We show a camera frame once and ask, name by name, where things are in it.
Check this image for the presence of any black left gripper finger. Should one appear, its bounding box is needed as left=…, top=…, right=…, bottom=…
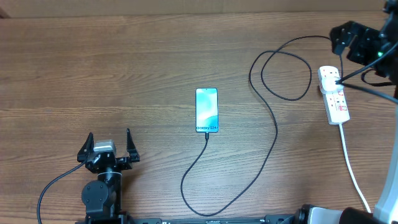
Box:
left=77, top=133, right=94, bottom=162
left=126, top=128, right=140, bottom=162

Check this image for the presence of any black USB charging cable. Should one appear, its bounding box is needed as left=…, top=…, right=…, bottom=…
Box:
left=180, top=35, right=345, bottom=217

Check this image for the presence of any Samsung Galaxy smartphone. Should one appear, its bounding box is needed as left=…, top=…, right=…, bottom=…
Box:
left=195, top=88, right=219, bottom=133

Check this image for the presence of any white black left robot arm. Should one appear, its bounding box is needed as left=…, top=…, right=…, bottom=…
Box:
left=77, top=129, right=140, bottom=223

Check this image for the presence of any white charger plug adapter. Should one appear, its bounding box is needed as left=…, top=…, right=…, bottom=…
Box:
left=320, top=77, right=344, bottom=94

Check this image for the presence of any white power strip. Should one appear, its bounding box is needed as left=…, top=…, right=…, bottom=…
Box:
left=317, top=66, right=350, bottom=125

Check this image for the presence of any white power strip cord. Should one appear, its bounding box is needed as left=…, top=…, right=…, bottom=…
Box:
left=338, top=123, right=373, bottom=214

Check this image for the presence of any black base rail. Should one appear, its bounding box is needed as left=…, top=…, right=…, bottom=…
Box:
left=74, top=214, right=352, bottom=224

